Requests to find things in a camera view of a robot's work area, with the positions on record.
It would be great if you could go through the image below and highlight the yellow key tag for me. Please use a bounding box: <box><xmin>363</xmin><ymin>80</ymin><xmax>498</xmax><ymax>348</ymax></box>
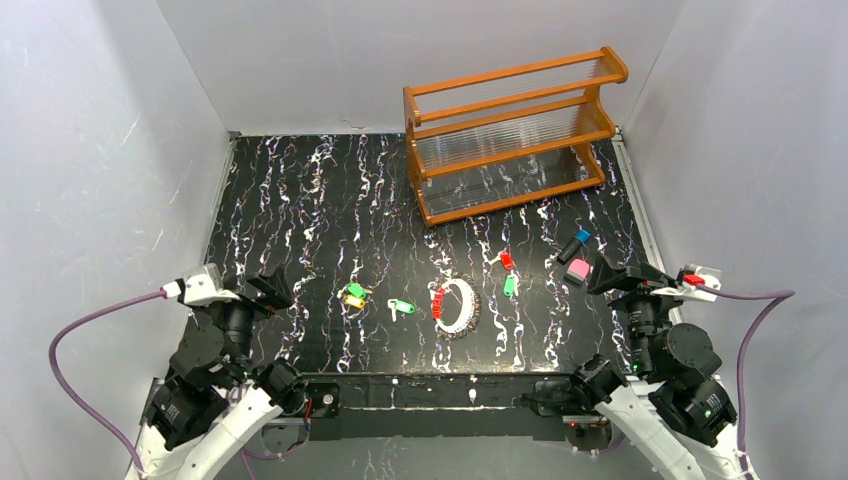
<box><xmin>343</xmin><ymin>295</ymin><xmax>366</xmax><ymax>309</ymax></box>

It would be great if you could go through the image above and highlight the metal keyring with red handle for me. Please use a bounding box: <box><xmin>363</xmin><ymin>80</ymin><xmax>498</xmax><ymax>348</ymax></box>
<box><xmin>430</xmin><ymin>273</ymin><xmax>481</xmax><ymax>340</ymax></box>

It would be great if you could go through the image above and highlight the green key tag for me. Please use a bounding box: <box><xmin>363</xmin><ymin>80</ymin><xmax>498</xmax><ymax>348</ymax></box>
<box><xmin>503</xmin><ymin>274</ymin><xmax>518</xmax><ymax>297</ymax></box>
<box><xmin>387</xmin><ymin>299</ymin><xmax>417</xmax><ymax>322</ymax></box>
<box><xmin>346</xmin><ymin>282</ymin><xmax>371</xmax><ymax>299</ymax></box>

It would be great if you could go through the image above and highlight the pink and grey eraser block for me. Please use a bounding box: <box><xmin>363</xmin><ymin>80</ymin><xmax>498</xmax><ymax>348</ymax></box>
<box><xmin>563</xmin><ymin>258</ymin><xmax>592</xmax><ymax>285</ymax></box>

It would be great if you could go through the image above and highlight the orange wooden shelf rack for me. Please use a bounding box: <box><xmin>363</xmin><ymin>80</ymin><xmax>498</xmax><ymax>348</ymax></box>
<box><xmin>402</xmin><ymin>46</ymin><xmax>630</xmax><ymax>227</ymax></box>

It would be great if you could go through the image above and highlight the red key tag with key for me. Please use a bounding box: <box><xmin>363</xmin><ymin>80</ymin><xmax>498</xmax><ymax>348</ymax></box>
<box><xmin>488</xmin><ymin>249</ymin><xmax>515</xmax><ymax>271</ymax></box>

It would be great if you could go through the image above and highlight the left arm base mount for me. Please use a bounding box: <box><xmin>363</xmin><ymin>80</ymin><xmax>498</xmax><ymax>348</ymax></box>
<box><xmin>281</xmin><ymin>382</ymin><xmax>341</xmax><ymax>420</ymax></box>

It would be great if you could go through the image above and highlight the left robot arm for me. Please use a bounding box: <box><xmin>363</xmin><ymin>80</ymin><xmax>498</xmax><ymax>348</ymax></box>
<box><xmin>126</xmin><ymin>264</ymin><xmax>313</xmax><ymax>479</ymax></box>

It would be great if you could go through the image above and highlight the black marker with blue cap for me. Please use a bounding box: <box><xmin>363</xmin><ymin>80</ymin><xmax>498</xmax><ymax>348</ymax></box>
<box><xmin>556</xmin><ymin>229</ymin><xmax>591</xmax><ymax>265</ymax></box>

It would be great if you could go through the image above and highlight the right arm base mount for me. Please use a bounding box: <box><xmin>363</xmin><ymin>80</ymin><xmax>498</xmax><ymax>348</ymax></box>
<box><xmin>520</xmin><ymin>393</ymin><xmax>614</xmax><ymax>453</ymax></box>

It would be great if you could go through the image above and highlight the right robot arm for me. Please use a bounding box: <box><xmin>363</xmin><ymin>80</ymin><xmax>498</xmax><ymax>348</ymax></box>
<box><xmin>569</xmin><ymin>254</ymin><xmax>758</xmax><ymax>479</ymax></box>

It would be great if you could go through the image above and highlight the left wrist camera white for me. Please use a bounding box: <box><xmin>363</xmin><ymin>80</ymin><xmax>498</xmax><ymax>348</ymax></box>
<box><xmin>177</xmin><ymin>263</ymin><xmax>239</xmax><ymax>307</ymax></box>

